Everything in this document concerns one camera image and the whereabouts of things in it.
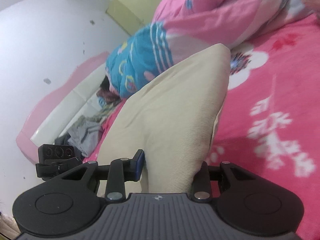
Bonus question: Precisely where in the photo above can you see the pink white headboard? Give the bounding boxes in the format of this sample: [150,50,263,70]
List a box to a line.
[16,52,108,164]

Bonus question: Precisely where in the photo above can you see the grey sweatshirt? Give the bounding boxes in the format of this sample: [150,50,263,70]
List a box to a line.
[67,115,103,158]

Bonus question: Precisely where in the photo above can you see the patterned pillow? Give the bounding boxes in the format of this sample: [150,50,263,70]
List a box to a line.
[72,100,121,128]

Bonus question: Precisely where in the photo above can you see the black garment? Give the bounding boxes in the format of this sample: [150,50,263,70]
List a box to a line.
[54,133,71,145]

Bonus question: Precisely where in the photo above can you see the yellow-green wardrobe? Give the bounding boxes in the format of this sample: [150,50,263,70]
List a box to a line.
[106,0,161,35]

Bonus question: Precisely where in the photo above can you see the blue pink floral quilt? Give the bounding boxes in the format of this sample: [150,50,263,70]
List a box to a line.
[105,0,319,99]

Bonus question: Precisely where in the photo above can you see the sleeping person head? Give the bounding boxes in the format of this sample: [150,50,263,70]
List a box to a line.
[96,76,121,108]

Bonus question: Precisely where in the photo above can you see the pink floral bed sheet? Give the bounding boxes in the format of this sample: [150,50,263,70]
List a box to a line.
[82,13,320,240]

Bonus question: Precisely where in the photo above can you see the beige trousers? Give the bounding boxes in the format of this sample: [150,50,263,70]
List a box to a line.
[97,44,231,193]

